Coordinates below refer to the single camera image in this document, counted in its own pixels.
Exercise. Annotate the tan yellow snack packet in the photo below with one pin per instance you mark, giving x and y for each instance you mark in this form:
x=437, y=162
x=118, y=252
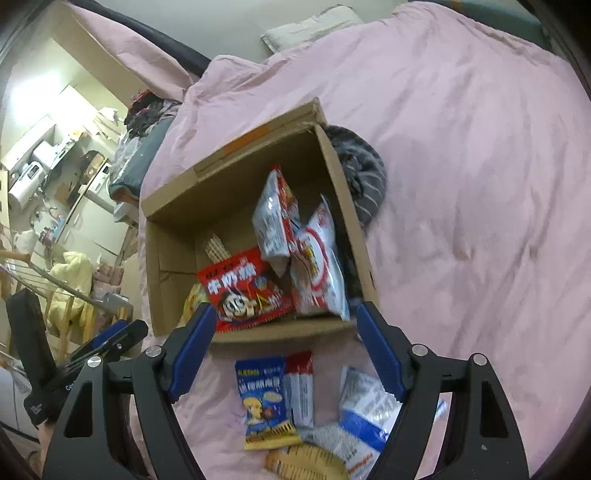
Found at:
x=305, y=462

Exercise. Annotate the pink bed duvet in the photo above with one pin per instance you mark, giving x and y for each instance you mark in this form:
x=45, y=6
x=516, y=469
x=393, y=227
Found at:
x=483, y=242

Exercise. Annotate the grey white pillow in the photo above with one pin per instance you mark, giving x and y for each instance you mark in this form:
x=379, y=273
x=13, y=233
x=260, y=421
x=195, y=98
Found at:
x=313, y=28

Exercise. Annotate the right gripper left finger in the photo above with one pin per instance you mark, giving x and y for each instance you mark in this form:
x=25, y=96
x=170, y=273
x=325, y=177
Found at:
x=92, y=437

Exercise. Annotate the grey blue folded bedding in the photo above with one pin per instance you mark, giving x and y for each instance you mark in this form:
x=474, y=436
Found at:
x=132, y=160

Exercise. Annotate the yellow chips snack bag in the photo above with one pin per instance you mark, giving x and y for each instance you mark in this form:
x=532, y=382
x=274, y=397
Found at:
x=196, y=296

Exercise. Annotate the red milk candy bag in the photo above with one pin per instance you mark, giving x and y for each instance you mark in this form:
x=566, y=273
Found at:
x=243, y=292

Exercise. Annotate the white red Oishi snack bag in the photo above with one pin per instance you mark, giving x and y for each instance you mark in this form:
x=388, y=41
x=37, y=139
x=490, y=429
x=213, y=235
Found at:
x=319, y=286

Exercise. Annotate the white red-edged snack bag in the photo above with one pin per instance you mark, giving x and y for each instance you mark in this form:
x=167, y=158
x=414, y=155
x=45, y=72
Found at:
x=276, y=221

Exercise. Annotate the white water heater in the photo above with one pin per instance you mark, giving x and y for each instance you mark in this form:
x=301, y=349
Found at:
x=27, y=184

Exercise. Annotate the grey striped garment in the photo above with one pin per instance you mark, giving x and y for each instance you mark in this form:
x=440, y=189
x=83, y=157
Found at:
x=364, y=170

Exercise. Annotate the pile of dark clothes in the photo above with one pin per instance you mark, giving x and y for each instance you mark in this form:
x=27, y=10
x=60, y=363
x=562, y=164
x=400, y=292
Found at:
x=146, y=110

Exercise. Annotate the brown triangle crisp packet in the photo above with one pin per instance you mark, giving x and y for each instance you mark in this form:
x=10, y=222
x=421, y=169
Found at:
x=299, y=382

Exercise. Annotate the blue mini noodle snack bag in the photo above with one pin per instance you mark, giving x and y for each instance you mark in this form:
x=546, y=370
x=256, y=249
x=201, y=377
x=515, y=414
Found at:
x=268, y=422

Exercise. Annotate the beige wafer stick packet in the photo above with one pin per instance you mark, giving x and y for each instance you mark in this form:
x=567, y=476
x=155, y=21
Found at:
x=214, y=249

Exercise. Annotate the person's left hand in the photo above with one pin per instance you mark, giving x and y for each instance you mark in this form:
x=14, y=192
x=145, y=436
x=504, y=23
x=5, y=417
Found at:
x=36, y=459

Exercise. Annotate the white kitchen cabinet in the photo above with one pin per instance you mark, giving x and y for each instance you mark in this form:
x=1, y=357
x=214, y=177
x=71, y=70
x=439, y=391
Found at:
x=98, y=227

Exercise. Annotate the white blue snack bag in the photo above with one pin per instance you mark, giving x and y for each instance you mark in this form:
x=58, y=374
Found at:
x=367, y=414

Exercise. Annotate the pink hanging curtain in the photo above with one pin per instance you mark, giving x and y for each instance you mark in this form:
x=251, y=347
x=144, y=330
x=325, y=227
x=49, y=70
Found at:
x=160, y=72

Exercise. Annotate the brown cardboard box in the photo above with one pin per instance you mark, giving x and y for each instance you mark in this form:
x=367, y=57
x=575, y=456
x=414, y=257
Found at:
x=219, y=195

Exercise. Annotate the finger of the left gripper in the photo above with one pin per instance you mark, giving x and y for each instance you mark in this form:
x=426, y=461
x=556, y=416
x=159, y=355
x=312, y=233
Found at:
x=135, y=332
x=108, y=344

